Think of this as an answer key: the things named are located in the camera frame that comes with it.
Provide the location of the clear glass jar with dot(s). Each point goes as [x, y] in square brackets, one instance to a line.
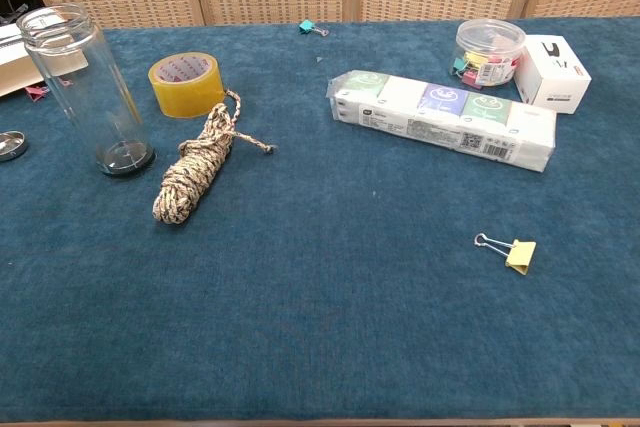
[85, 97]

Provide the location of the white tissue packs bundle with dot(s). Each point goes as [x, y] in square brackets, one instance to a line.
[440, 132]

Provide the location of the blue table cloth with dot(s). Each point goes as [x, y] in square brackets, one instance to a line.
[320, 322]

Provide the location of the yellow packing tape roll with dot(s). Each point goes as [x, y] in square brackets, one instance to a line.
[190, 97]

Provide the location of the teal binder clip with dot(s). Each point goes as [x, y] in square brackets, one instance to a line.
[305, 26]

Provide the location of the yellow binder clip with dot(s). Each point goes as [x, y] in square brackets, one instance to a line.
[521, 254]

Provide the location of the clear jar of binder clips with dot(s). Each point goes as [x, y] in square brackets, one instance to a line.
[487, 47]

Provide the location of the small white cardboard box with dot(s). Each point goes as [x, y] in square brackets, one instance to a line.
[552, 77]

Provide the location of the pink binder clip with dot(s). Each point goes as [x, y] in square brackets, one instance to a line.
[35, 92]

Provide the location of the beige cardboard sheet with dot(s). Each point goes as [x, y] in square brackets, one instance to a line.
[15, 74]

